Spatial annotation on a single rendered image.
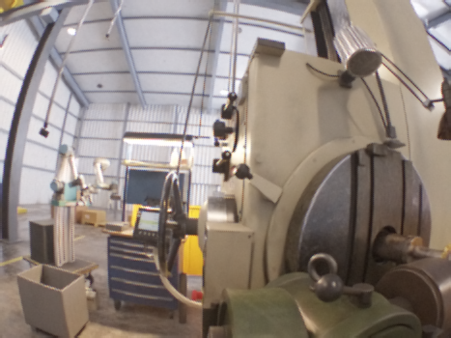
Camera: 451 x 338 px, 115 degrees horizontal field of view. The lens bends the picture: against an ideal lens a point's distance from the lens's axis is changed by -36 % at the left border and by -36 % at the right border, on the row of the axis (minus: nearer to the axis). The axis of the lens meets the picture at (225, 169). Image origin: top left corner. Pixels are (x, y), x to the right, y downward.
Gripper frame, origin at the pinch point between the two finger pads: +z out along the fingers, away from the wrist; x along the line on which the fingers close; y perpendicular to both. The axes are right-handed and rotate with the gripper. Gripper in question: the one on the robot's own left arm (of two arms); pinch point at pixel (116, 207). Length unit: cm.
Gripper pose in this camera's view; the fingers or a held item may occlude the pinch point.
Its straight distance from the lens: 275.5
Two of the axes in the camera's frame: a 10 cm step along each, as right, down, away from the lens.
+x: 5.8, 1.0, 8.1
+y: 7.9, -3.0, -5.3
